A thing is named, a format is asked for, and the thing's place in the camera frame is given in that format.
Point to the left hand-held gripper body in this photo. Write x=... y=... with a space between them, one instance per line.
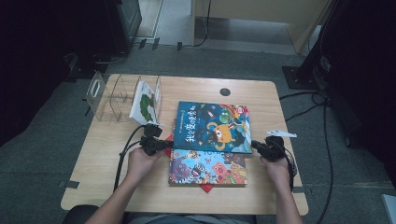
x=151 y=143

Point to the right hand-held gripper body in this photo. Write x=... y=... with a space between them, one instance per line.
x=274 y=149

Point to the red picture book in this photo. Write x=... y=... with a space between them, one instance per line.
x=168 y=149

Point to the white caterpillar picture book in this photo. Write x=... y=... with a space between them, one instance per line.
x=143 y=104

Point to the light blue animals picture book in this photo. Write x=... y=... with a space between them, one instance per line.
x=205 y=169

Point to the dark blue monster picture book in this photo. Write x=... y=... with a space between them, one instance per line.
x=211 y=127

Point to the clear acrylic book rack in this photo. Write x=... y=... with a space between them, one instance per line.
x=109 y=99

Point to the person's right hand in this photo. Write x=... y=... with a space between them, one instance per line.
x=280 y=171

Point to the person's left hand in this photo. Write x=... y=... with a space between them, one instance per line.
x=140 y=166

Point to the black metal stand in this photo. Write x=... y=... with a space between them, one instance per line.
x=306 y=76

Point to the grey floor tape strip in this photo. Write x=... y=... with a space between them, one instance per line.
x=69 y=184

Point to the dark cabinet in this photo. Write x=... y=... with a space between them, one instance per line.
x=124 y=25

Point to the white flat object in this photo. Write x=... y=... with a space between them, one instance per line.
x=390 y=210

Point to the light wooden cabinet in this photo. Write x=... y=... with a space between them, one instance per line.
x=264 y=11

